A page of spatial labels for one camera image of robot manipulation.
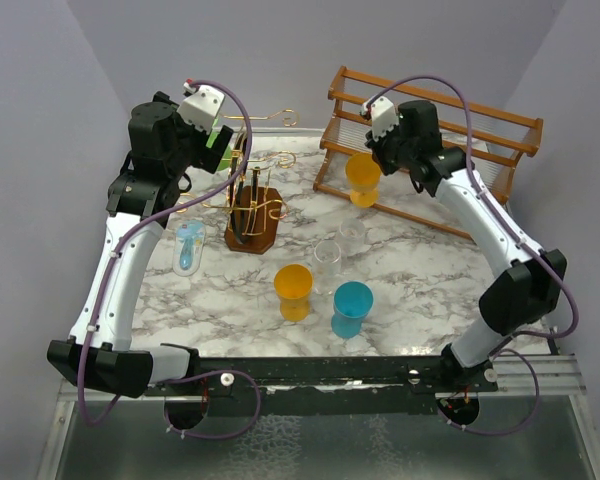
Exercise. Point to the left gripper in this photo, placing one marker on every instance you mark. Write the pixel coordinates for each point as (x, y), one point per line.
(206, 157)

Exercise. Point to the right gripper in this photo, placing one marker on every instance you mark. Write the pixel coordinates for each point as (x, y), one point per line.
(387, 169)

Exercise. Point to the orange wine glass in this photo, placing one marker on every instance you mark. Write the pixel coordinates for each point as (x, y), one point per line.
(363, 176)
(293, 285)

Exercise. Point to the green plastic wine glass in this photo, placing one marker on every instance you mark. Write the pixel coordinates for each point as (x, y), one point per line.
(219, 145)

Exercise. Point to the blue plastic wine glass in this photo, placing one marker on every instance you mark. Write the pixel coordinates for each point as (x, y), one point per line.
(352, 303)

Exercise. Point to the orange wine glass front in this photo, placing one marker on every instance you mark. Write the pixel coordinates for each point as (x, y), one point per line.
(293, 285)

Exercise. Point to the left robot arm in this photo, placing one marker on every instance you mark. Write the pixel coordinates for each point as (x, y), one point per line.
(166, 138)

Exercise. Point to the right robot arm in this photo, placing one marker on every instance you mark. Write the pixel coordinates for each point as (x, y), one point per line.
(526, 276)

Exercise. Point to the clear wine glass rear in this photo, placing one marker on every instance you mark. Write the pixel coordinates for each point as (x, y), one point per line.
(350, 237)

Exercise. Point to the clear wine glass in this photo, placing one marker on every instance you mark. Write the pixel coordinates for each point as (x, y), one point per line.
(326, 266)
(350, 237)

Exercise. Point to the wooden shelf rack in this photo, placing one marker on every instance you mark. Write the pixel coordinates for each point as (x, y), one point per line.
(494, 140)

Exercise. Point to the clear wine glass front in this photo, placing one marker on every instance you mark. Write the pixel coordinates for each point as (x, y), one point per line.
(326, 266)

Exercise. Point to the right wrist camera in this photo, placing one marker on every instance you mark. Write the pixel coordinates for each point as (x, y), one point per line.
(383, 115)

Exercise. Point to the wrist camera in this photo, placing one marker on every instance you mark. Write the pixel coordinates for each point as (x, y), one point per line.
(383, 115)
(201, 106)

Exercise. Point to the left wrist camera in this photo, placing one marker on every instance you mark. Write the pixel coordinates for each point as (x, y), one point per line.
(201, 106)

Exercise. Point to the gold wire wine glass rack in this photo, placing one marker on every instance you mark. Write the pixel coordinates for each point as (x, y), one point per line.
(253, 207)

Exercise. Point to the black mounting rail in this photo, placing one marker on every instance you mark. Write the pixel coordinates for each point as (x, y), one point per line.
(308, 386)

